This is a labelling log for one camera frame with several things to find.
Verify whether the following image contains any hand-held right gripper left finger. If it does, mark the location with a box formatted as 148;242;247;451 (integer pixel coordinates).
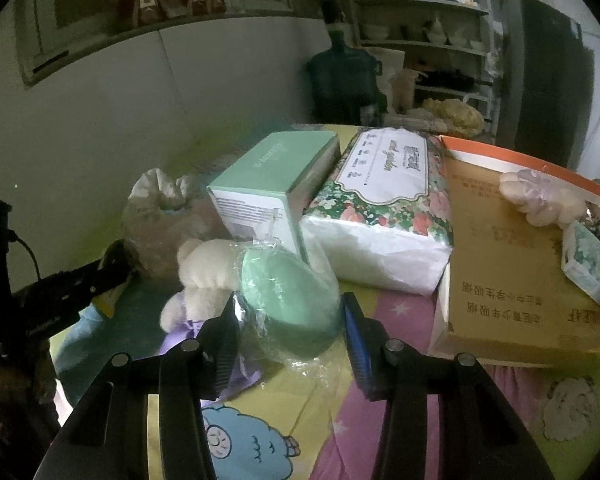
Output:
45;297;243;480

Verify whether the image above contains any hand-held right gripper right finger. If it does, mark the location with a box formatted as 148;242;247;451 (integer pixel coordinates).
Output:
341;291;556;480

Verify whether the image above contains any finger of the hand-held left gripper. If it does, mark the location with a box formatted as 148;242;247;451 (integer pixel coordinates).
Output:
77;240;133;306

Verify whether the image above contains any green sponge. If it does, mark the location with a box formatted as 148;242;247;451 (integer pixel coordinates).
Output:
232;245;346;367

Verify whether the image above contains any white plush toy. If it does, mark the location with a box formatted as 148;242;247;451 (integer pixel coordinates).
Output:
157;237;266;403

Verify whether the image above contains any floral cloth bag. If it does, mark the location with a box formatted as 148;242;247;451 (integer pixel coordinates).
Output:
130;167;201;211

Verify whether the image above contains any shallow orange rim cardboard box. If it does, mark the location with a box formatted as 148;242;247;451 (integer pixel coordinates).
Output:
427;135;600;356

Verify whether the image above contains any beige plush toy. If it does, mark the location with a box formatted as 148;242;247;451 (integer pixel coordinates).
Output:
499;170;588;228

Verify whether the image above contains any small green floral tissue pack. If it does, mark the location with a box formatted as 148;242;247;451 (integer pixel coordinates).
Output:
561;220;600;308

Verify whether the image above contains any yellow white packet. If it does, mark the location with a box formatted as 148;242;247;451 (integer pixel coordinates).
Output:
92;285;124;318

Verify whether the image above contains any cartoon printed bedsheet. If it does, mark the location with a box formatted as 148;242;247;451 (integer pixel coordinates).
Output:
50;122;600;480

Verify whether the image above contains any large floral tissue pack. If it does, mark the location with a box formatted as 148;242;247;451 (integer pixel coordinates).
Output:
299;127;455;296

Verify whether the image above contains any mint green carton box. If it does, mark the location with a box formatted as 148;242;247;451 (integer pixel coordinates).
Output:
206;131;342;261

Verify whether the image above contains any yellow lumpy bundle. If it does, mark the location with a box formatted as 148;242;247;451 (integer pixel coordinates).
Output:
422;97;485;136

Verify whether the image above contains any translucent plastic bucket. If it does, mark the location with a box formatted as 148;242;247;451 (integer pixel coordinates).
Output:
387;67;421;113

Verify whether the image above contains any blue water jug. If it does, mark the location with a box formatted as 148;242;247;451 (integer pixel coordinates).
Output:
307;30;383;123

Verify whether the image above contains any black frying pan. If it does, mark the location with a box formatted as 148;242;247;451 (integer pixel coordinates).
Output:
415;70;481;92

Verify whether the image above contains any white carton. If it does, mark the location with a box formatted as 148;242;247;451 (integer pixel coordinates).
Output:
365;46;406;83

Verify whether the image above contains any white pitcher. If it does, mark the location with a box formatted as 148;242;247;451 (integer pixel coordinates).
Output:
425;17;448;46

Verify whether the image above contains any dark refrigerator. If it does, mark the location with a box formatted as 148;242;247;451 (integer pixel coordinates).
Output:
497;0;596;171

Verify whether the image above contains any black water jug pump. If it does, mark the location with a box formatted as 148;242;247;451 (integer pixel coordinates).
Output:
321;0;351;37

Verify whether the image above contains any metal shelf rack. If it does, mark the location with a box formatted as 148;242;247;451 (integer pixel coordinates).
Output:
347;0;496;131

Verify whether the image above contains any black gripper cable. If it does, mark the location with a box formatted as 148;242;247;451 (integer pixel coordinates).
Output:
7;230;43;281

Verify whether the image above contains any metal frame glass window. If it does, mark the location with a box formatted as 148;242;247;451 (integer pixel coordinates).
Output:
20;0;341;86

